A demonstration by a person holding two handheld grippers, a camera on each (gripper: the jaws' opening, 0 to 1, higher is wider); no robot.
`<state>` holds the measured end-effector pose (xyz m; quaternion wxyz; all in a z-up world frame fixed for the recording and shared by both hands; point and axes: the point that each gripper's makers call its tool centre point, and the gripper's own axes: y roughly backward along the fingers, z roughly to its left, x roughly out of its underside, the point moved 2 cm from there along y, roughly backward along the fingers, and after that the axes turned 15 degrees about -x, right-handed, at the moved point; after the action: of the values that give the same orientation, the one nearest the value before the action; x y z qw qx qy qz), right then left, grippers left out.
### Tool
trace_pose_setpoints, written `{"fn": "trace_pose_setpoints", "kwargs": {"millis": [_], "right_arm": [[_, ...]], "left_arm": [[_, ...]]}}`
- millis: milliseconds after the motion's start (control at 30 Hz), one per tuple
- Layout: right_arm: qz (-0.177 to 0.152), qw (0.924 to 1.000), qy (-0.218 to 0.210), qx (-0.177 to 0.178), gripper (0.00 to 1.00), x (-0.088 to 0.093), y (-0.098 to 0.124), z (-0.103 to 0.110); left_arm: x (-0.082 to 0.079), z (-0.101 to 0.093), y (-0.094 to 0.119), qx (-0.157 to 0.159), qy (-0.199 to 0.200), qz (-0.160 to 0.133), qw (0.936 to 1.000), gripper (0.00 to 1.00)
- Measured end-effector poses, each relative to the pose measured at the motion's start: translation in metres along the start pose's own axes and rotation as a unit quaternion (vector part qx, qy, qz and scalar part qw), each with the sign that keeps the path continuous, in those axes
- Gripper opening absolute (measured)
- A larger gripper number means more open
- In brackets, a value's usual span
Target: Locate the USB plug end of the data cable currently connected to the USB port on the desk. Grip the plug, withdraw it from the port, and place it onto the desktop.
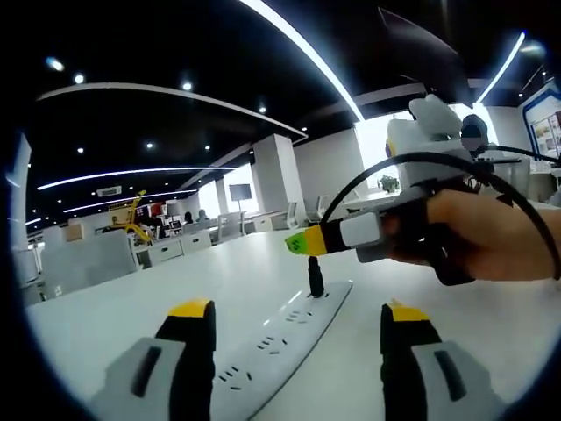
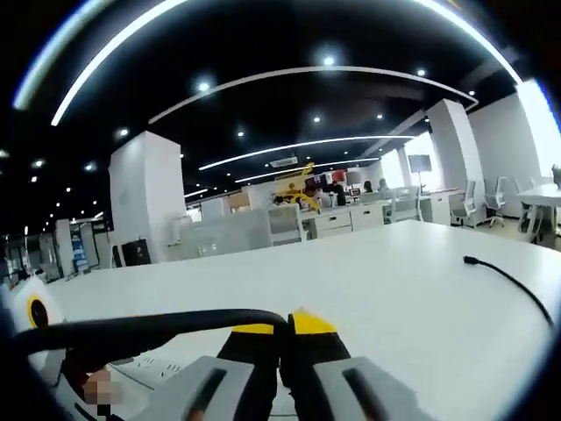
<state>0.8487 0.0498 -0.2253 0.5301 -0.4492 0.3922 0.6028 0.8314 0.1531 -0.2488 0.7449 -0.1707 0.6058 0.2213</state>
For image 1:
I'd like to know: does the black monitor on stand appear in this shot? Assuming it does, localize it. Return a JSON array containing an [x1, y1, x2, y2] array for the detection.
[[228, 183, 253, 215]]

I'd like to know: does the black data cable USB plug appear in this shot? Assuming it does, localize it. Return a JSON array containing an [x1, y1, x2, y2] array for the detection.
[[308, 151, 561, 298]]

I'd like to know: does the person's right hand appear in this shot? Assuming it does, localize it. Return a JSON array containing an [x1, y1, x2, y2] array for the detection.
[[380, 188, 531, 287]]

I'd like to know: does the long ceiling light strip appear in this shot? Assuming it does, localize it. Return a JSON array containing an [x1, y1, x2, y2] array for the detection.
[[238, 0, 367, 123]]

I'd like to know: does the yellow machine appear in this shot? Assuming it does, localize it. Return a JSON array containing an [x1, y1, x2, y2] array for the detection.
[[107, 190, 155, 247]]

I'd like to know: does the narrow white pillar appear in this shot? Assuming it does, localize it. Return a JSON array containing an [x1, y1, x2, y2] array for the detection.
[[252, 133, 308, 230]]

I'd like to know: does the white power strip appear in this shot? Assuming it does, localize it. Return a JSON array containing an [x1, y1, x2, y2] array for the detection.
[[209, 280, 354, 421]]

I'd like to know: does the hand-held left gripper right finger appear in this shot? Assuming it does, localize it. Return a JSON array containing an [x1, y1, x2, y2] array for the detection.
[[380, 300, 505, 421]]

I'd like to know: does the wide white pillar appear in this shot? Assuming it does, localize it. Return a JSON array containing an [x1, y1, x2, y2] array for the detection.
[[7, 133, 32, 249]]

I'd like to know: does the blue framed wall poster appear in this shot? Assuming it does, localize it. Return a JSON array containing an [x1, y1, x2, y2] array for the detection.
[[523, 85, 561, 160]]

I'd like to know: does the white desk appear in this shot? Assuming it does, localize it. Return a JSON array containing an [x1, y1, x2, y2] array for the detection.
[[24, 227, 561, 421]]

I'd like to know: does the white desk partition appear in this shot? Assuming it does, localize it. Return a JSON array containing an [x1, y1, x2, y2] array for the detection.
[[41, 230, 139, 291]]

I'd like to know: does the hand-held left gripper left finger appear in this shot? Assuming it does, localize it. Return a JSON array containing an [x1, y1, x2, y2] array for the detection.
[[89, 298, 217, 421]]

